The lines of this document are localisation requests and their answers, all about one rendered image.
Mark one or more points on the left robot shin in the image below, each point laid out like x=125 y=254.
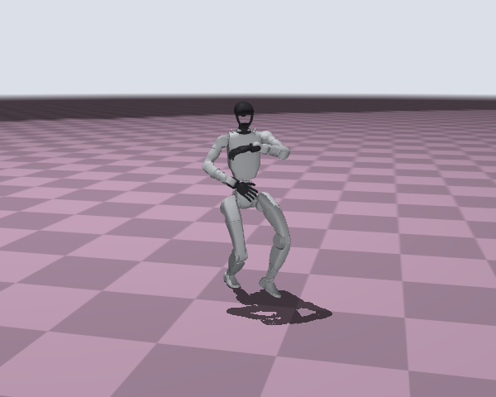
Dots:
x=276 y=260

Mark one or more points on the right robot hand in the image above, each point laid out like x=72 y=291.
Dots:
x=243 y=188

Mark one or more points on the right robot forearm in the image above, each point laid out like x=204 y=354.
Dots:
x=216 y=173

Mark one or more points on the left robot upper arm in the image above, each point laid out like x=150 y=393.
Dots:
x=268 y=138

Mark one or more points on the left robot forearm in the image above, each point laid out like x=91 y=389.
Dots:
x=269 y=149

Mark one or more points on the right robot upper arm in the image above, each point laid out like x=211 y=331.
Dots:
x=216 y=149

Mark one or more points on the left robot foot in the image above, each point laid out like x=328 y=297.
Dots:
x=269 y=287

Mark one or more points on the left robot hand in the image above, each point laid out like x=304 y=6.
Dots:
x=243 y=149

